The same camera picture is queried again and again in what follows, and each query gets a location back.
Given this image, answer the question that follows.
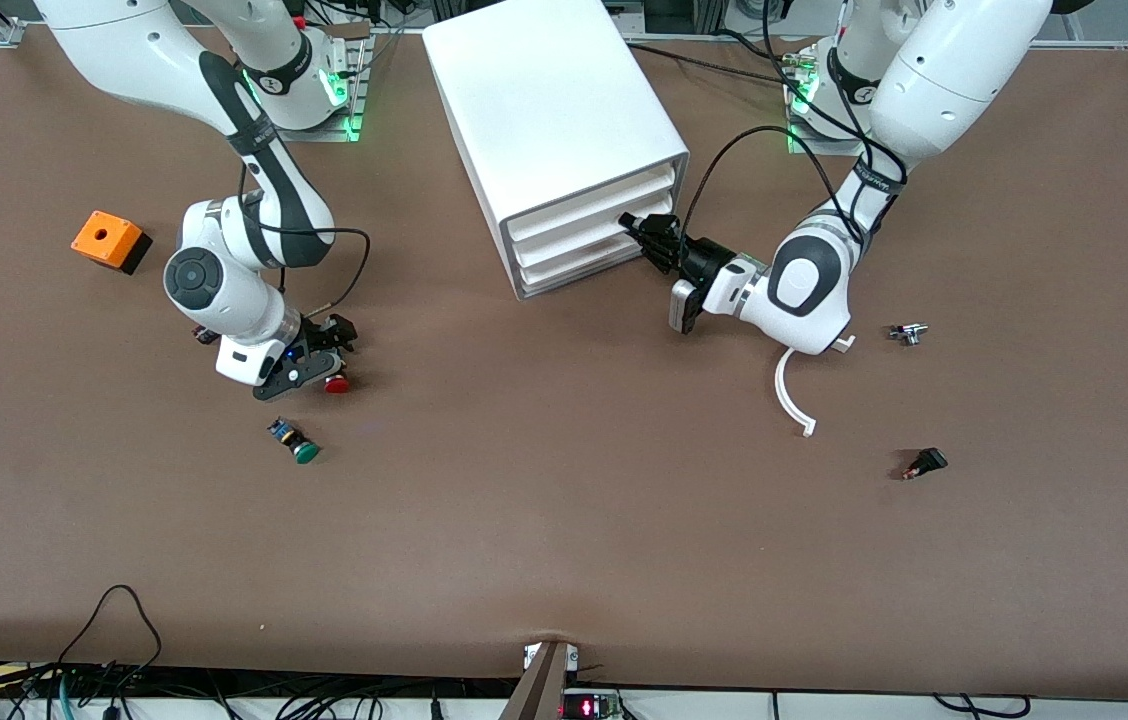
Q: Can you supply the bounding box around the black rocker switch red tip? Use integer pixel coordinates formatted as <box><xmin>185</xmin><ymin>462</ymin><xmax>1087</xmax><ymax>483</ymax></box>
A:
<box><xmin>902</xmin><ymin>447</ymin><xmax>950</xmax><ymax>483</ymax></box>

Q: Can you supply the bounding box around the brown wooden post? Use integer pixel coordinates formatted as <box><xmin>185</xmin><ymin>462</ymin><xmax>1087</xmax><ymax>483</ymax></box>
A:
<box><xmin>499</xmin><ymin>640</ymin><xmax>573</xmax><ymax>720</ymax></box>

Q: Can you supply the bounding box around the white cabinet drawer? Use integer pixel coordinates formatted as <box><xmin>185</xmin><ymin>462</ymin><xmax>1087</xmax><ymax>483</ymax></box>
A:
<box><xmin>512</xmin><ymin>195</ymin><xmax>660</xmax><ymax>267</ymax></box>
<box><xmin>516</xmin><ymin>228</ymin><xmax>653</xmax><ymax>293</ymax></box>
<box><xmin>507</xmin><ymin>165</ymin><xmax>675</xmax><ymax>242</ymax></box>

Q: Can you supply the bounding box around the white drawer cabinet housing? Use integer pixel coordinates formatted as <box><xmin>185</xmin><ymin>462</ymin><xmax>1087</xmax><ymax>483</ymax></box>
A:
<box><xmin>422</xmin><ymin>0</ymin><xmax>692</xmax><ymax>301</ymax></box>

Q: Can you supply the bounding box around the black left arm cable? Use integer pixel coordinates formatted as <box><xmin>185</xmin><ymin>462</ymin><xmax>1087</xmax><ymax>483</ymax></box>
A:
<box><xmin>682</xmin><ymin>0</ymin><xmax>910</xmax><ymax>247</ymax></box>

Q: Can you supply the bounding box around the black right camera mount bracket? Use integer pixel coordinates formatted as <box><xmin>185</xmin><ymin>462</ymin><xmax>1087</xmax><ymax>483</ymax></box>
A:
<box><xmin>254</xmin><ymin>345</ymin><xmax>345</xmax><ymax>403</ymax></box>

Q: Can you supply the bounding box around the orange button enclosure box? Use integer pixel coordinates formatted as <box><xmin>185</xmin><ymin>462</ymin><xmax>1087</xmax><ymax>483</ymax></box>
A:
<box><xmin>71</xmin><ymin>210</ymin><xmax>154</xmax><ymax>276</ymax></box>

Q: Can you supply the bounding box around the bundle of cables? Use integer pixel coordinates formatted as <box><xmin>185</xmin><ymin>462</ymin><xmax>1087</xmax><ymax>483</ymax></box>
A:
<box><xmin>0</xmin><ymin>655</ymin><xmax>525</xmax><ymax>720</ymax></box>

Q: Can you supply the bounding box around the small device red display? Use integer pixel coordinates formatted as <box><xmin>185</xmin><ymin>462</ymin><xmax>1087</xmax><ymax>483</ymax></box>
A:
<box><xmin>561</xmin><ymin>689</ymin><xmax>623</xmax><ymax>720</ymax></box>

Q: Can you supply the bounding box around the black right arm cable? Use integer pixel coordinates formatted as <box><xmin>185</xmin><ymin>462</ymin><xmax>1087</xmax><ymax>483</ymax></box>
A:
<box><xmin>240</xmin><ymin>160</ymin><xmax>372</xmax><ymax>314</ymax></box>

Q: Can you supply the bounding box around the black cable on table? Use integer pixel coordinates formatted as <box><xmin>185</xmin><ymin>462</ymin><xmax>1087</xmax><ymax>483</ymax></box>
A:
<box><xmin>624</xmin><ymin>38</ymin><xmax>805</xmax><ymax>87</ymax></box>

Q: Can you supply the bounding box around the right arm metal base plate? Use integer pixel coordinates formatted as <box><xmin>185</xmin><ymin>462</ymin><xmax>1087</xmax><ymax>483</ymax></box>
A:
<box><xmin>257</xmin><ymin>35</ymin><xmax>372</xmax><ymax>144</ymax></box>

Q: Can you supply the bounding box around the black looped cable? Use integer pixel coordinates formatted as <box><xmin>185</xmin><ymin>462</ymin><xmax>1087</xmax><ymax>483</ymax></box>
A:
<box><xmin>57</xmin><ymin>584</ymin><xmax>165</xmax><ymax>693</ymax></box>

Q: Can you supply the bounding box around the green push button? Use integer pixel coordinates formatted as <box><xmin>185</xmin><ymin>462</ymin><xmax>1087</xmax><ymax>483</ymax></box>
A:
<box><xmin>267</xmin><ymin>416</ymin><xmax>323</xmax><ymax>466</ymax></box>

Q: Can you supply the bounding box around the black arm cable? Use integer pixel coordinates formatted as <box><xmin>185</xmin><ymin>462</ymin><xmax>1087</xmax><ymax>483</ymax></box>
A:
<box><xmin>682</xmin><ymin>0</ymin><xmax>910</xmax><ymax>247</ymax></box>
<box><xmin>240</xmin><ymin>160</ymin><xmax>372</xmax><ymax>314</ymax></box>

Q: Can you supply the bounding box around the white curved plastic bracket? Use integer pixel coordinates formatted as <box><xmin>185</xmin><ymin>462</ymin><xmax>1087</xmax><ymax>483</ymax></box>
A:
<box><xmin>774</xmin><ymin>335</ymin><xmax>858</xmax><ymax>439</ymax></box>

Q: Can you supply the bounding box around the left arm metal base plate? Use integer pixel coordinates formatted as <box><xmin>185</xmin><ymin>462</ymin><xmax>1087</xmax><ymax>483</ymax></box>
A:
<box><xmin>786</xmin><ymin>50</ymin><xmax>875</xmax><ymax>158</ymax></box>

